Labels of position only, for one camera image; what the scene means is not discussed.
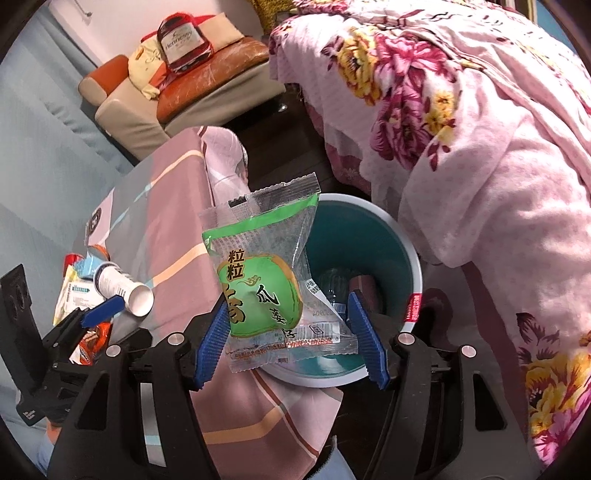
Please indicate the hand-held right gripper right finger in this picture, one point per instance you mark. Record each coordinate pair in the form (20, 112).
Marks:
(365, 339)

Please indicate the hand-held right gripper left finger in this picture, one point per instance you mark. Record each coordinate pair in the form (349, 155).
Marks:
(212, 344)

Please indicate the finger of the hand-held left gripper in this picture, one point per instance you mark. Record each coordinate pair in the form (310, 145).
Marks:
(104, 310)
(134, 341)

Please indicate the white paper cup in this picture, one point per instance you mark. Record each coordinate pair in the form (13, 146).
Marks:
(120, 284)

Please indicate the green snack packet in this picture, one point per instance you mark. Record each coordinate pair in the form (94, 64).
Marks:
(258, 295)

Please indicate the teal trash bin white rim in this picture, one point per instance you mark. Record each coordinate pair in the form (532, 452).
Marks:
(351, 240)

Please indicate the person's left forearm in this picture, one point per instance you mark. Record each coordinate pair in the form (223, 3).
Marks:
(48, 447)

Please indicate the white medicine box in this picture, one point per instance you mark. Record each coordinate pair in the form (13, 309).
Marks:
(81, 295)

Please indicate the orange snack packet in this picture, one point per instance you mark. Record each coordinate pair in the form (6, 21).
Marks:
(92, 344)

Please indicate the brown cylinder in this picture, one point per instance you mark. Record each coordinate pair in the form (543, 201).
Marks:
(367, 286)

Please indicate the clear plastic bottle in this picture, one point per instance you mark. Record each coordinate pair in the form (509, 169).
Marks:
(334, 288)

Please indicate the black round coaster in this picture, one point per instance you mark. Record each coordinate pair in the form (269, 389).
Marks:
(96, 222)

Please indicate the pink plaid tablecloth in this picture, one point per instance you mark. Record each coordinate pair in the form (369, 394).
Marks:
(175, 207)

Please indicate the light blue sofa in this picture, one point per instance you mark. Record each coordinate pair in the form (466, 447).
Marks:
(46, 161)

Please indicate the beige orange leather sofa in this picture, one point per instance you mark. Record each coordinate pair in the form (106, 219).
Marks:
(129, 115)

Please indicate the pink floral blanket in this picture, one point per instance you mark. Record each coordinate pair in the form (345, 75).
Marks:
(485, 138)

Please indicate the yellow cloth bag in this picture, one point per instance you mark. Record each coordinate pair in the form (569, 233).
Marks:
(145, 69)

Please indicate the red bottle-shaped box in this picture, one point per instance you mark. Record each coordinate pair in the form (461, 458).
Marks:
(184, 44)

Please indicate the beige cushion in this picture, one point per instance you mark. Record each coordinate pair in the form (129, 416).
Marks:
(226, 27)

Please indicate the golden patterned cloth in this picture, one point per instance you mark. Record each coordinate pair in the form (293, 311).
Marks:
(272, 14)

